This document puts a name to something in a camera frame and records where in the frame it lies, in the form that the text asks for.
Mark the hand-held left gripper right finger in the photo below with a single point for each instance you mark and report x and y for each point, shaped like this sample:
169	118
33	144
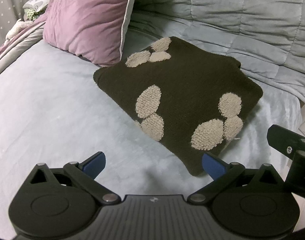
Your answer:
213	165

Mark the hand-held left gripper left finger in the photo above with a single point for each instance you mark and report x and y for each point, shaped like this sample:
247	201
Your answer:
95	163

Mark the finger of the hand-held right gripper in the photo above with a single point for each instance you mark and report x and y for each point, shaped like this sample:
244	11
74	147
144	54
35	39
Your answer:
282	140

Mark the brown sweater with beige patches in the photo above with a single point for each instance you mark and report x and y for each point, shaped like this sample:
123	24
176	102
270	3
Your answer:
192	87

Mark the pale blue bed sheet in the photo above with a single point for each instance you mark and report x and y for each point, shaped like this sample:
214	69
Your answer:
55	105

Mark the grey quilted blanket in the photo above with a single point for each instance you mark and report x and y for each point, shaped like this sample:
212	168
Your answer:
230	12

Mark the large pink pillow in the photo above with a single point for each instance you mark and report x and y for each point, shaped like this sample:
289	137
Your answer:
92	20

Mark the pink and grey duvet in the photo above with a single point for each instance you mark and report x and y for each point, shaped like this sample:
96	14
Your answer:
20	40

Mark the white patterned pillow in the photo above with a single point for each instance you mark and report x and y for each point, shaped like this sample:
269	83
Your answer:
37	5

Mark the grey star curtain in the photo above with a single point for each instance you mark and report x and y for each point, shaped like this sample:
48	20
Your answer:
10	2

